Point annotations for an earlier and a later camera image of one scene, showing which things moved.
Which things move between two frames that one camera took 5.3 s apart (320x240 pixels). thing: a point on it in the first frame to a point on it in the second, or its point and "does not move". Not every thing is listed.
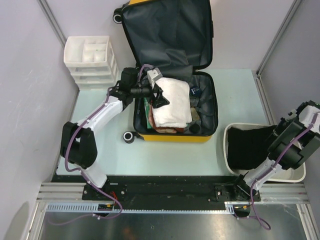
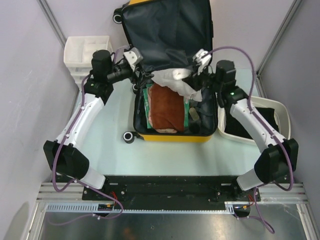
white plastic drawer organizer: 91,61 does not move
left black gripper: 160,101 to 143,77
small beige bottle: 195,115 does not move
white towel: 178,113 to 174,79
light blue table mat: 240,101 does not move
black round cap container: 194,128 does not move
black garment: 247,149 to 231,126
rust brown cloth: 168,130 to 167,107
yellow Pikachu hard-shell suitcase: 176,36 does not move
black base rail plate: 162,190 does not move
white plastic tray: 295,174 to 282,113
